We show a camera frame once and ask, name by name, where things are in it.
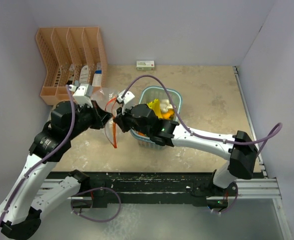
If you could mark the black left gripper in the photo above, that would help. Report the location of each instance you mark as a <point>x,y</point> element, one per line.
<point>100,117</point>

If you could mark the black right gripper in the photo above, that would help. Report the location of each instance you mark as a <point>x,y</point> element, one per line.
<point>121,120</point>

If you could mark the clear zip bag orange zipper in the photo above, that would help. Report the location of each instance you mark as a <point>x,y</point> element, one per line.
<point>106,99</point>

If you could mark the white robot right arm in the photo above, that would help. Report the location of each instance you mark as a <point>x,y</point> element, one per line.
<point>236,150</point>

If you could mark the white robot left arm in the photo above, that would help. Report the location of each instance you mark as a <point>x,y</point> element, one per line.
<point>21,213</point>

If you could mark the white blue box in organizer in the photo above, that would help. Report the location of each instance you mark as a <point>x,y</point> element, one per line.
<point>97,78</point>

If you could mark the light blue plastic basket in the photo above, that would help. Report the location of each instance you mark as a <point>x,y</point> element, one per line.
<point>149,94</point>

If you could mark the yellow banana bunch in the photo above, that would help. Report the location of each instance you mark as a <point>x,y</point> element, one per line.
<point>155,106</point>

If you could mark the white bottle in organizer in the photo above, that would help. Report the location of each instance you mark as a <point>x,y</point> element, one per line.
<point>84,75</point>

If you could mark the white garlic bulbs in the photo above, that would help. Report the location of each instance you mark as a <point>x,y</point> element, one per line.
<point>165,106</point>

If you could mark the small green white box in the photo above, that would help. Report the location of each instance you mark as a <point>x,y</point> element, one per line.
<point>145,65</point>

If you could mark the pink plastic file organizer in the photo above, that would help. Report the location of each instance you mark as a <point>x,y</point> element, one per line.
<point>65,50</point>

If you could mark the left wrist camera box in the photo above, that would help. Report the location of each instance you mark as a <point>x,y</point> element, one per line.
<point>82,95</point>

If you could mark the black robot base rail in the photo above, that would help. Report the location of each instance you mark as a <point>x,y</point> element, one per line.
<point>191,188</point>

